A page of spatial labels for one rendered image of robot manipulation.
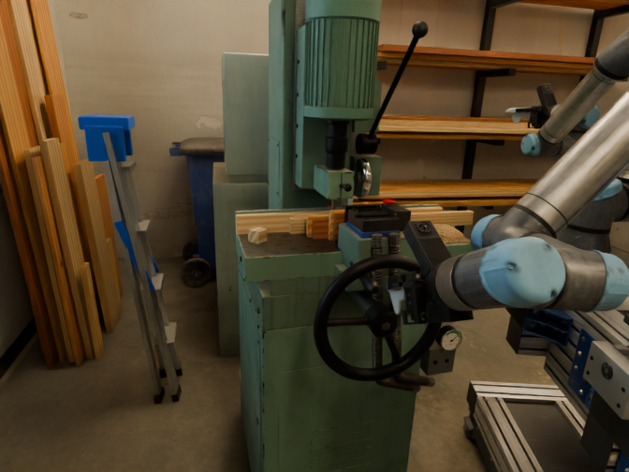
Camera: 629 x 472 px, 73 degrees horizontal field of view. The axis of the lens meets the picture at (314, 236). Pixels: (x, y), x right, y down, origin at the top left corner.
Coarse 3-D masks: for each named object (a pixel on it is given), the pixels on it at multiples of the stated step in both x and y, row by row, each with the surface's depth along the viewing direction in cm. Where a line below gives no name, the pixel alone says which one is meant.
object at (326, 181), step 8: (320, 168) 113; (328, 168) 113; (344, 168) 114; (320, 176) 113; (328, 176) 107; (336, 176) 107; (344, 176) 108; (352, 176) 108; (320, 184) 114; (328, 184) 108; (336, 184) 108; (352, 184) 109; (320, 192) 114; (328, 192) 108; (336, 192) 109; (344, 192) 109; (352, 192) 110; (336, 200) 114
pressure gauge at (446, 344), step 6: (444, 330) 110; (450, 330) 110; (456, 330) 110; (438, 336) 111; (444, 336) 109; (450, 336) 110; (456, 336) 111; (438, 342) 111; (444, 342) 110; (450, 342) 111; (456, 342) 111; (444, 348) 110; (450, 348) 111
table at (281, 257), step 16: (240, 240) 107; (272, 240) 108; (288, 240) 108; (304, 240) 108; (320, 240) 109; (240, 256) 106; (256, 256) 97; (272, 256) 97; (288, 256) 98; (304, 256) 99; (320, 256) 100; (336, 256) 101; (256, 272) 97; (272, 272) 98; (288, 272) 99; (304, 272) 100; (320, 272) 101; (336, 272) 100; (352, 288) 94
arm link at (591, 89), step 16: (624, 32) 113; (608, 48) 114; (624, 48) 111; (608, 64) 114; (624, 64) 112; (592, 80) 120; (608, 80) 117; (576, 96) 126; (592, 96) 123; (560, 112) 132; (576, 112) 128; (544, 128) 138; (560, 128) 134; (528, 144) 143; (544, 144) 140; (560, 144) 143
